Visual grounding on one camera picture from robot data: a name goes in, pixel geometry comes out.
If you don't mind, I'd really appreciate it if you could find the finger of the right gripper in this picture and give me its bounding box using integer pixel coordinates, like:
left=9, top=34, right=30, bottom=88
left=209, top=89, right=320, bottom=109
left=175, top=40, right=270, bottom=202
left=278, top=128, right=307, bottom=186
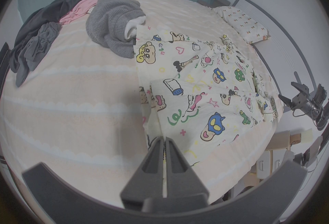
left=291, top=81, right=309, bottom=94
left=278, top=94, right=294, bottom=110

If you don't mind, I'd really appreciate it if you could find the black garment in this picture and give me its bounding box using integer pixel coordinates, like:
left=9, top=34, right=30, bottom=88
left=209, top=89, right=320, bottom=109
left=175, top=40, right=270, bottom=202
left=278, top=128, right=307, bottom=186
left=14, top=0, right=89, bottom=47

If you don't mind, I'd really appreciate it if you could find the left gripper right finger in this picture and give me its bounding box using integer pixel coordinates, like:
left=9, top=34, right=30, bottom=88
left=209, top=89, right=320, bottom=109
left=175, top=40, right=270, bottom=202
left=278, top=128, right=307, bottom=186
left=165, top=137, right=209, bottom=201

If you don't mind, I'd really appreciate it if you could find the bed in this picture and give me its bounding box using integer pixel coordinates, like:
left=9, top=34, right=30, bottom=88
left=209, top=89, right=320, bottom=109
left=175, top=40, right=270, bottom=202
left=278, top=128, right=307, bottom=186
left=0, top=0, right=315, bottom=203

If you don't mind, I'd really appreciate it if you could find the light grey knit garment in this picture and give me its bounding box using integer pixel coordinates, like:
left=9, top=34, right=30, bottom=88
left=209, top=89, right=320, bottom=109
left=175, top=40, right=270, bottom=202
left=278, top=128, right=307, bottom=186
left=86, top=0, right=146, bottom=58

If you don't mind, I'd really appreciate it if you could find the dark grey garment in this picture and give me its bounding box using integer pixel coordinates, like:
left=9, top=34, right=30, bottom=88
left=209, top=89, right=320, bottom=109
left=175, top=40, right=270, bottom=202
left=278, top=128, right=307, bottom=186
left=10, top=21, right=62, bottom=87

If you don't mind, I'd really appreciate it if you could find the pink garment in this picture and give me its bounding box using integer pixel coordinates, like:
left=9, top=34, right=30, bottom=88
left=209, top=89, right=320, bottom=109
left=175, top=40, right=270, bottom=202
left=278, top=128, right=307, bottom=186
left=59, top=0, right=107, bottom=25

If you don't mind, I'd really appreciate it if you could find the white chest of drawers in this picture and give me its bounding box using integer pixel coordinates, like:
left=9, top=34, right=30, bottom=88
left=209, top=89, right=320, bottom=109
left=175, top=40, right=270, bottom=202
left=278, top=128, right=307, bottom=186
left=255, top=150, right=284, bottom=180

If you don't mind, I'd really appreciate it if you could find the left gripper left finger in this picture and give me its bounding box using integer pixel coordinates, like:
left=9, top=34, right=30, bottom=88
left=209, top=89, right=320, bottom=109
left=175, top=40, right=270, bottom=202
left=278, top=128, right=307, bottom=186
left=121, top=137, right=165, bottom=206

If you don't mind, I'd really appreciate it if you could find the white printed pillow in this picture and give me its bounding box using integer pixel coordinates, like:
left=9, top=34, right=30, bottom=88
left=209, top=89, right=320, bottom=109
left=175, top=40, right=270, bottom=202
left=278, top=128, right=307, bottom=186
left=213, top=6, right=271, bottom=44

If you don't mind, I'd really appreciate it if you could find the grey bedside table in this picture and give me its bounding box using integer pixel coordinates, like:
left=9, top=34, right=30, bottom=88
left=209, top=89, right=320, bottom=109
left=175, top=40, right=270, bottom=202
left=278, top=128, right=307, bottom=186
left=197, top=0, right=232, bottom=9

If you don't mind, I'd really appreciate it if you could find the white printed pyjama top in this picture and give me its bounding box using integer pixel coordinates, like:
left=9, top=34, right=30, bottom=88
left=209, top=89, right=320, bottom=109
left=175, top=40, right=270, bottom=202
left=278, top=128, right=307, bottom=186
left=134, top=25, right=279, bottom=168

